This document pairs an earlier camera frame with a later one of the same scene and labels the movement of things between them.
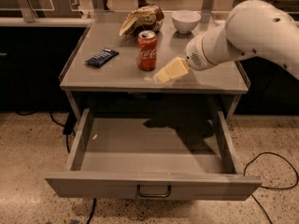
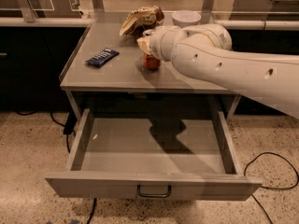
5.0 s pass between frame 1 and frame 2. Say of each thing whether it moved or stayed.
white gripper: moved
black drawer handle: stayed
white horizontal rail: stayed
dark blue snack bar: stayed
